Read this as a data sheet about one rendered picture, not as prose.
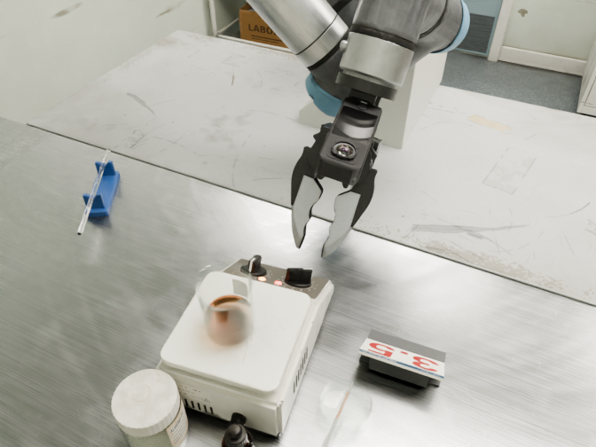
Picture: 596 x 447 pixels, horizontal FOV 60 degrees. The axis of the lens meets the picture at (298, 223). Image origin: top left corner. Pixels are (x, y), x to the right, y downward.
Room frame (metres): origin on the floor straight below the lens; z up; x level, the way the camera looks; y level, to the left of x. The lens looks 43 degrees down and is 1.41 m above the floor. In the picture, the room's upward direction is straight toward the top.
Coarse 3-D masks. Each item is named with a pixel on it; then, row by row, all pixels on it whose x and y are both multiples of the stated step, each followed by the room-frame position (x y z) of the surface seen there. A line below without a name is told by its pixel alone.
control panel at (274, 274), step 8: (264, 264) 0.44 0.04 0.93; (272, 272) 0.42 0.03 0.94; (280, 272) 0.42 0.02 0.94; (256, 280) 0.39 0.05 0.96; (264, 280) 0.39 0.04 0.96; (272, 280) 0.40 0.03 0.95; (280, 280) 0.40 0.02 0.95; (312, 280) 0.41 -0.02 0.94; (320, 280) 0.41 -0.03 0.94; (328, 280) 0.42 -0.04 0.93; (288, 288) 0.38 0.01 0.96; (296, 288) 0.38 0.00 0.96; (304, 288) 0.38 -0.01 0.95; (312, 288) 0.39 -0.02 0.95; (320, 288) 0.39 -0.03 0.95; (312, 296) 0.37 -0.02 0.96
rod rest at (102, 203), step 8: (96, 168) 0.65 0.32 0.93; (112, 168) 0.65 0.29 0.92; (104, 176) 0.65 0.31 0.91; (112, 176) 0.65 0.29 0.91; (104, 184) 0.63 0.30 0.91; (112, 184) 0.63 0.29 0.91; (96, 192) 0.61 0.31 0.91; (104, 192) 0.61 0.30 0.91; (112, 192) 0.61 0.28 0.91; (88, 200) 0.57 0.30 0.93; (96, 200) 0.57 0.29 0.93; (104, 200) 0.59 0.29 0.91; (112, 200) 0.60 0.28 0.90; (96, 208) 0.57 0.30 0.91; (104, 208) 0.57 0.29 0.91; (88, 216) 0.57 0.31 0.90; (96, 216) 0.57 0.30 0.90
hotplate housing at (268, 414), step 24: (312, 312) 0.34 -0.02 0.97; (312, 336) 0.33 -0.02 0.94; (192, 384) 0.26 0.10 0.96; (216, 384) 0.25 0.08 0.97; (288, 384) 0.26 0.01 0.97; (192, 408) 0.26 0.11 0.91; (216, 408) 0.25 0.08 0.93; (240, 408) 0.24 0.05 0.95; (264, 408) 0.23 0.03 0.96; (288, 408) 0.25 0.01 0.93; (264, 432) 0.24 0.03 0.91
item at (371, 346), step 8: (368, 344) 0.33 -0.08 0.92; (376, 344) 0.34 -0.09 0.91; (376, 352) 0.31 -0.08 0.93; (384, 352) 0.32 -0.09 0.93; (392, 352) 0.32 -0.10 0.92; (400, 352) 0.33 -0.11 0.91; (400, 360) 0.30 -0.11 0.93; (408, 360) 0.31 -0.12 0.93; (416, 360) 0.31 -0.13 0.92; (424, 360) 0.31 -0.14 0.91; (432, 360) 0.32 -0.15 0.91; (424, 368) 0.29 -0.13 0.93; (432, 368) 0.30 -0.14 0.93; (440, 368) 0.30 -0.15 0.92
